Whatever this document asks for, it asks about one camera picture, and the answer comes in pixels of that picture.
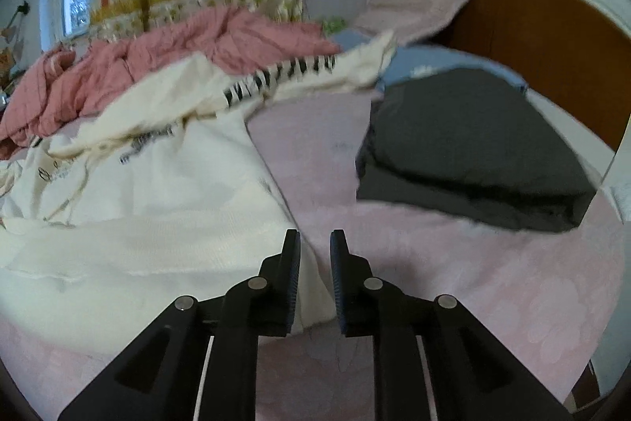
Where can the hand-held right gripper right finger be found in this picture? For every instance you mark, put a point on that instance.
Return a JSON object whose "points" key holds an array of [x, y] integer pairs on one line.
{"points": [[336, 273]]}

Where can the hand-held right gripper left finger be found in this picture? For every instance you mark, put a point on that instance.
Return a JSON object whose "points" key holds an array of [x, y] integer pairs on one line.
{"points": [[294, 273]]}

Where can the cream printed hoodie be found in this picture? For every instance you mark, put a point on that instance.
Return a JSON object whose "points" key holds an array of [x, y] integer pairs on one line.
{"points": [[162, 214]]}

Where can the dark grey folded clothes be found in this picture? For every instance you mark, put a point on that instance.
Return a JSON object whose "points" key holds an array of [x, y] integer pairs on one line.
{"points": [[468, 145]]}

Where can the pink bed sheet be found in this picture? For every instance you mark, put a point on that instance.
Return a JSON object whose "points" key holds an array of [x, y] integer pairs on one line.
{"points": [[443, 278]]}

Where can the blue flower print pillow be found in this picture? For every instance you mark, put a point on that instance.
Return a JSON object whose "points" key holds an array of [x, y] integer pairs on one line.
{"points": [[419, 61]]}

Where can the green cloth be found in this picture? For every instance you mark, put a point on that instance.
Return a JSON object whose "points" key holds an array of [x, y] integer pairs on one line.
{"points": [[333, 25]]}

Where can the pale pink pillow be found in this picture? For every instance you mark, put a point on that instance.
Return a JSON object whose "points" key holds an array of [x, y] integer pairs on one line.
{"points": [[414, 6]]}

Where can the pink checked quilt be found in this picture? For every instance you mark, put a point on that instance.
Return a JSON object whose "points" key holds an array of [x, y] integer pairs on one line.
{"points": [[98, 71]]}

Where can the white and wooden headboard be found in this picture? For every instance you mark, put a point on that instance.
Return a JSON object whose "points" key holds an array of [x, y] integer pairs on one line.
{"points": [[532, 31]]}

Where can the wall desk lamp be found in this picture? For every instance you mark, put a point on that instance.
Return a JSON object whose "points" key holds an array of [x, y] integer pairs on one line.
{"points": [[20, 9]]}

